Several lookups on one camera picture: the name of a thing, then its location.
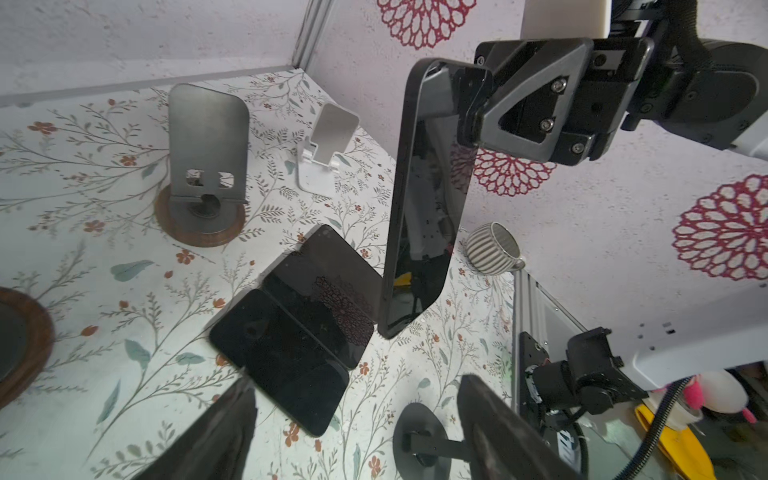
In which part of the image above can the front right black stand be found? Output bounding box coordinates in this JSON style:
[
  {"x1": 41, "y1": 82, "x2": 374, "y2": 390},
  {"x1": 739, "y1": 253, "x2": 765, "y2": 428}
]
[{"x1": 392, "y1": 403, "x2": 473, "y2": 480}]

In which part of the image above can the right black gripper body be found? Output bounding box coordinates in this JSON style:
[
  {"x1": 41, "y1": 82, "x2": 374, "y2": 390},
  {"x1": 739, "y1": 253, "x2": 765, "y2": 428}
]
[{"x1": 459, "y1": 38, "x2": 654, "y2": 166}]

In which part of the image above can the black phone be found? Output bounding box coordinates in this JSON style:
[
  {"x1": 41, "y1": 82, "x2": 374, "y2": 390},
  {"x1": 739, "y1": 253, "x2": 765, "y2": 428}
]
[
  {"x1": 261, "y1": 251, "x2": 374, "y2": 369},
  {"x1": 299, "y1": 224, "x2": 382, "y2": 325},
  {"x1": 209, "y1": 289, "x2": 349, "y2": 437},
  {"x1": 378, "y1": 58, "x2": 492, "y2": 339}
]

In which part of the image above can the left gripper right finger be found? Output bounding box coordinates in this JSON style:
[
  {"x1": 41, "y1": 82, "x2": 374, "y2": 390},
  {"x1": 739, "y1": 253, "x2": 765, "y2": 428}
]
[{"x1": 457, "y1": 375, "x2": 582, "y2": 479}]

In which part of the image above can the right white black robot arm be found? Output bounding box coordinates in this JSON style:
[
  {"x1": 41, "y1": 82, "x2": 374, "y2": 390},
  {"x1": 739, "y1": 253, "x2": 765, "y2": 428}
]
[{"x1": 463, "y1": 118, "x2": 767, "y2": 389}]

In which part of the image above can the wooden base stand centre-right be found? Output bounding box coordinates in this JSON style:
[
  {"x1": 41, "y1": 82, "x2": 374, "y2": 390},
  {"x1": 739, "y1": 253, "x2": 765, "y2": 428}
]
[{"x1": 154, "y1": 84, "x2": 250, "y2": 248}]

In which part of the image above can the yellow pink toy outside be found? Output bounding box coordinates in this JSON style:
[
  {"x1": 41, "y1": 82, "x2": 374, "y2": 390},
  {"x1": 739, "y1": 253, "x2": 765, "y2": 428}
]
[{"x1": 660, "y1": 370, "x2": 757, "y2": 479}]

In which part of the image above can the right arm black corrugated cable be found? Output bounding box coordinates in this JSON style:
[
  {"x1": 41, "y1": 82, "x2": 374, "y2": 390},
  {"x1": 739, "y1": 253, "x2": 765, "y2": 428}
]
[{"x1": 608, "y1": 376, "x2": 694, "y2": 480}]

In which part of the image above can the striped ceramic mug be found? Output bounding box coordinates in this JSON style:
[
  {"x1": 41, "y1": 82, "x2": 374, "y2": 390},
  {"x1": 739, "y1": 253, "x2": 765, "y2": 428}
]
[{"x1": 465, "y1": 222, "x2": 526, "y2": 276}]

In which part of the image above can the white folding phone stand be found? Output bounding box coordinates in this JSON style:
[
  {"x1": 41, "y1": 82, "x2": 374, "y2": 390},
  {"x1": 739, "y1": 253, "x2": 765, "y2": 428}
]
[{"x1": 297, "y1": 103, "x2": 359, "y2": 198}]

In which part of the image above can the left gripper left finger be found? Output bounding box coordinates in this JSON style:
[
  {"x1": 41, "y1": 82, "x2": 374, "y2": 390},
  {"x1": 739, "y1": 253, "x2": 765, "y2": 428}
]
[{"x1": 137, "y1": 378, "x2": 258, "y2": 480}]

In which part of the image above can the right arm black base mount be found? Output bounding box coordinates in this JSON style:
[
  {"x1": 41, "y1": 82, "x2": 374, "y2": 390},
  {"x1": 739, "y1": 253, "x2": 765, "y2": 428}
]
[{"x1": 517, "y1": 332, "x2": 581, "y2": 474}]

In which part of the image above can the wooden base stand centre-left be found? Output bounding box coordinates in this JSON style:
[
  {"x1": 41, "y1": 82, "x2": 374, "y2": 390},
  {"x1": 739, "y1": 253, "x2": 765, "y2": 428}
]
[{"x1": 1, "y1": 287, "x2": 55, "y2": 408}]

